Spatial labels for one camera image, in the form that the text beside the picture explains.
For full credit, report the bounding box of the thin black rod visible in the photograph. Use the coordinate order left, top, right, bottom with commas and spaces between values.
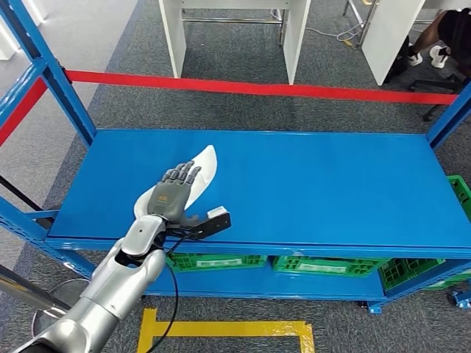
0, 174, 56, 225

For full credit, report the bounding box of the white floor cable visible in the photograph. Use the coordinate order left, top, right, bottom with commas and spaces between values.
304, 24, 365, 51

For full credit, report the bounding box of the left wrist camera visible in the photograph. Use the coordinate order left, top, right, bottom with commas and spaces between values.
167, 206, 232, 240

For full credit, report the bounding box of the red barrier strap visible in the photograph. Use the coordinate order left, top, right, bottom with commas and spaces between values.
0, 69, 457, 147

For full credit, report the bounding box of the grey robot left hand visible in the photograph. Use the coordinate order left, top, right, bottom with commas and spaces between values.
146, 160, 202, 230

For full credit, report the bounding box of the white curved car body part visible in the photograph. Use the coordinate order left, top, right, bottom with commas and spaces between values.
134, 144, 218, 220

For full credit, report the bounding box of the person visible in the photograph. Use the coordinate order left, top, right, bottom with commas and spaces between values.
406, 7, 471, 79

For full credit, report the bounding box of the black bag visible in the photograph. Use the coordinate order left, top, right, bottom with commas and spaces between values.
382, 36, 411, 85

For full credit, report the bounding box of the black office chair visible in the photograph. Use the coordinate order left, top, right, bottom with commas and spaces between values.
407, 71, 471, 123

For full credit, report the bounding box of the green plastic crate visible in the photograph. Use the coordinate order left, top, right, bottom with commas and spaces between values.
272, 255, 388, 279
166, 252, 268, 274
446, 175, 471, 223
377, 258, 471, 293

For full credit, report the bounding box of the blue metal shelf rack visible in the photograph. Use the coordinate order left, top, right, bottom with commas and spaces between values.
0, 0, 471, 315

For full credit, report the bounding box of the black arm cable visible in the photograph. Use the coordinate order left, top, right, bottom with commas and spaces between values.
145, 232, 194, 353

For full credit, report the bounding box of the white desk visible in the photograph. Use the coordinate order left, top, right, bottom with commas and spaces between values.
158, 0, 312, 86
343, 0, 471, 88

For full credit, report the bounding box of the chrome round base stand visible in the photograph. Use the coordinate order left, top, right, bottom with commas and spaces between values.
0, 264, 91, 338

